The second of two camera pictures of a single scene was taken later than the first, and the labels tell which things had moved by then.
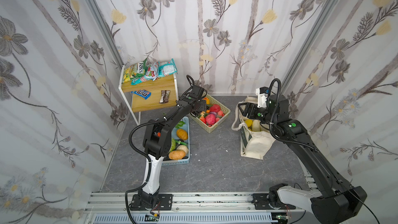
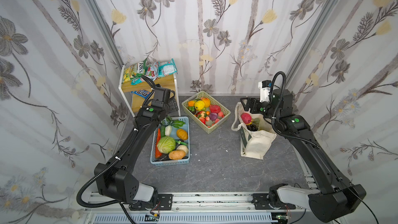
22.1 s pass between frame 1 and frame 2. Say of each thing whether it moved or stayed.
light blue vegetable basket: stayed
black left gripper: moved
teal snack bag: stayed
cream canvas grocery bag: stayed
